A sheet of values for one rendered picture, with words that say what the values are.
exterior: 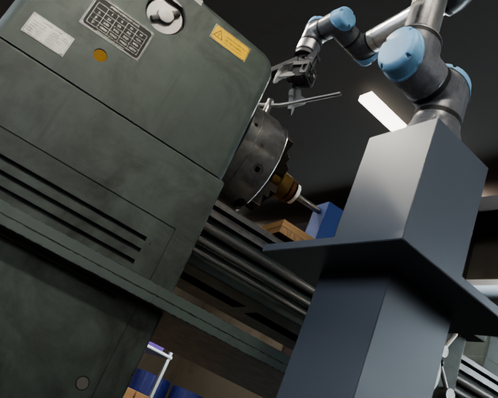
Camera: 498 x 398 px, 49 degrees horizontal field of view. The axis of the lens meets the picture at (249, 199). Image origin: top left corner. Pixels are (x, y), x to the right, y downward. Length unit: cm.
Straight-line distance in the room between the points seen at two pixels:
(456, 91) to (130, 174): 79
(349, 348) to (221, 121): 63
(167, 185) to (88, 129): 21
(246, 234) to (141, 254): 34
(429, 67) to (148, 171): 69
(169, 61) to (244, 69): 20
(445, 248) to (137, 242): 65
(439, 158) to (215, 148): 51
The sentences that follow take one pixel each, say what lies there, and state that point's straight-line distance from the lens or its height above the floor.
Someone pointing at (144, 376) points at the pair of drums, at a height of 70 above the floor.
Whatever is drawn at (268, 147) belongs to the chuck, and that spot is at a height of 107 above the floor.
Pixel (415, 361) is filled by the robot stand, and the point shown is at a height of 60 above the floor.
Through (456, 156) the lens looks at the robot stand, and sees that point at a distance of 129.
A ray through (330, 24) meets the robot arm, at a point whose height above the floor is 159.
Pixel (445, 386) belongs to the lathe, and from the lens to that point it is 168.
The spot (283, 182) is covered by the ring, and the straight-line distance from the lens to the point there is 166.
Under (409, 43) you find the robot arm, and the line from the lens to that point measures 134.
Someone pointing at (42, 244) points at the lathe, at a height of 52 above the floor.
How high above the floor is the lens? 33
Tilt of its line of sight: 23 degrees up
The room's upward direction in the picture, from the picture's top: 24 degrees clockwise
